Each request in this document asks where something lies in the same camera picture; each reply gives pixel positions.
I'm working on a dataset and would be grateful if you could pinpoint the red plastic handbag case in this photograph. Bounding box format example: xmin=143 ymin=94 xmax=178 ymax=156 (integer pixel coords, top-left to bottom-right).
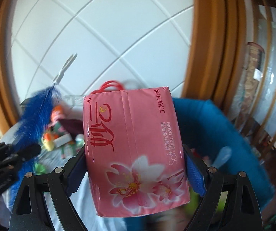
xmin=90 ymin=80 xmax=124 ymax=94

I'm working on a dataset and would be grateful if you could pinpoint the dark maroon cloth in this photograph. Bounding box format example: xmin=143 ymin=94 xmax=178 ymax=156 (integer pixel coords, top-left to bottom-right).
xmin=58 ymin=118 xmax=84 ymax=139

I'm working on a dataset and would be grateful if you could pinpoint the orange pink plush toy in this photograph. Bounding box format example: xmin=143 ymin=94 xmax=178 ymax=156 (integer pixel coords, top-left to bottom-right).
xmin=50 ymin=105 xmax=65 ymax=124

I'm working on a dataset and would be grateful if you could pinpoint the blue plastic crate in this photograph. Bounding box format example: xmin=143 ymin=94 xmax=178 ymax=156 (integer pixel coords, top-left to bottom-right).
xmin=125 ymin=99 xmax=274 ymax=230

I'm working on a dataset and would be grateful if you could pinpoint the pink tissue pack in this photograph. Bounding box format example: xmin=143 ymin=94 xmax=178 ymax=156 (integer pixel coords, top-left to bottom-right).
xmin=83 ymin=87 xmax=190 ymax=218

